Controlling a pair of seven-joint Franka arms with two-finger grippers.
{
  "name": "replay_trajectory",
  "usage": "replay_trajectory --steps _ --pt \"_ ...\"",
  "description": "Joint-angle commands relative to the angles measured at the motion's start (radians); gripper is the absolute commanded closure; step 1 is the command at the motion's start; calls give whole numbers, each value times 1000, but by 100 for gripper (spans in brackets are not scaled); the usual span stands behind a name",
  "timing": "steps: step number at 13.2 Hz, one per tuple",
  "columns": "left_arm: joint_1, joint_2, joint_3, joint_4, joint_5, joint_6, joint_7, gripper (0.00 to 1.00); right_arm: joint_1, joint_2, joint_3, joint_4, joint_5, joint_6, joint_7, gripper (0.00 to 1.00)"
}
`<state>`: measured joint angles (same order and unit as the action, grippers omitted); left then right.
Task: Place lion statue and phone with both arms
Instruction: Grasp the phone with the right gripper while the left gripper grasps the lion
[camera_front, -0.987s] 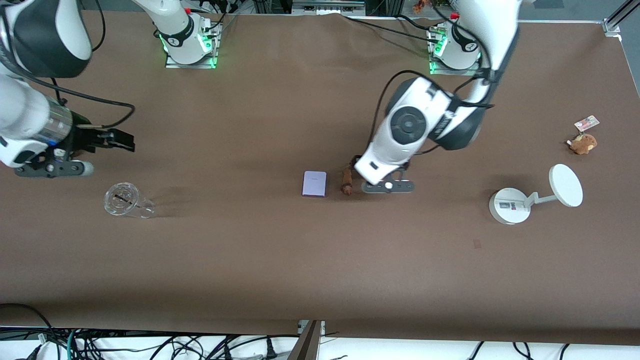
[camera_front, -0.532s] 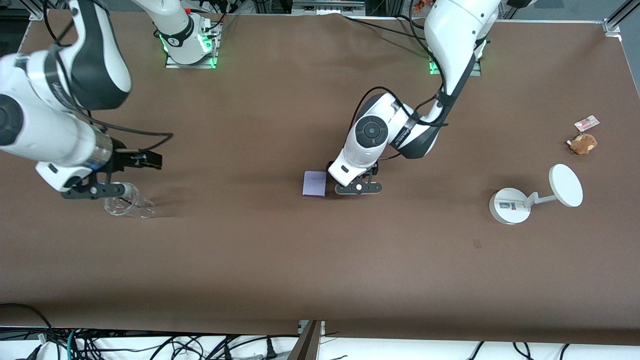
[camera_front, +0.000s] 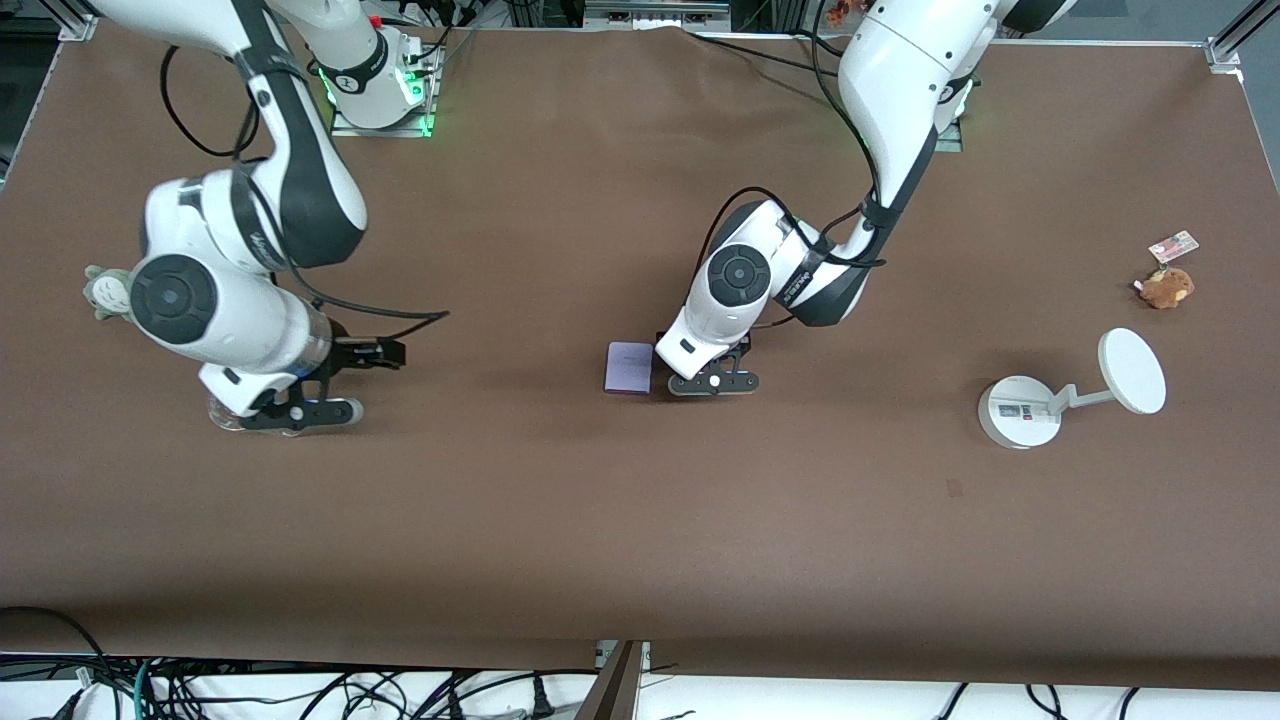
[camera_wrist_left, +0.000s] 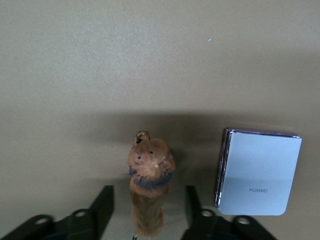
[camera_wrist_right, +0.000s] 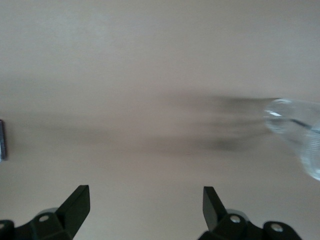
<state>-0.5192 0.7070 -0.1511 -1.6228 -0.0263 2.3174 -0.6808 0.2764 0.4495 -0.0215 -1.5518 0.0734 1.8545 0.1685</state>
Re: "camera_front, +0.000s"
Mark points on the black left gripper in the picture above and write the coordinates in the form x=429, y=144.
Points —
x=746, y=346

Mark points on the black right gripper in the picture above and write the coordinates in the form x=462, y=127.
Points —
x=349, y=354

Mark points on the lilac smartphone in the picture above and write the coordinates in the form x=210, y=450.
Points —
x=628, y=368

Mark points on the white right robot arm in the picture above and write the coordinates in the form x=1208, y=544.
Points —
x=200, y=300

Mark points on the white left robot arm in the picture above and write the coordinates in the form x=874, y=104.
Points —
x=900, y=80

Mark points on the clear plastic cup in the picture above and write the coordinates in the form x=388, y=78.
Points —
x=222, y=412

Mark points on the brown table cover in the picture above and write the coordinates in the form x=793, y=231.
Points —
x=640, y=550

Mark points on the white round-base stand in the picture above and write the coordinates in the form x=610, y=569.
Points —
x=1020, y=412

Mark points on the grey green plush toy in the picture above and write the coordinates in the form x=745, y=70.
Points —
x=105, y=292

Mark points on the grey metal box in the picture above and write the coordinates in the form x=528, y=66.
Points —
x=655, y=12

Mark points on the small orange toy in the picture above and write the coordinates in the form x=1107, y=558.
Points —
x=838, y=12

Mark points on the brown plush toy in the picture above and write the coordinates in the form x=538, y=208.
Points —
x=1168, y=288

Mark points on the small pink card tag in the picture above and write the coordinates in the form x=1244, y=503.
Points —
x=1173, y=245

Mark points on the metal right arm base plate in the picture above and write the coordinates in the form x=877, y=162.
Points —
x=345, y=125

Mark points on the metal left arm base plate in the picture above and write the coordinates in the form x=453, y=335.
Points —
x=950, y=140

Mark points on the small metal bracket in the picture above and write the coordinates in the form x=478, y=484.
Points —
x=603, y=655

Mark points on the wooden post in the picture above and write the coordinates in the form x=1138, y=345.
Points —
x=610, y=690

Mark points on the aluminium frame corner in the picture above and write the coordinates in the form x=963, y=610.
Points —
x=1228, y=45
x=75, y=25

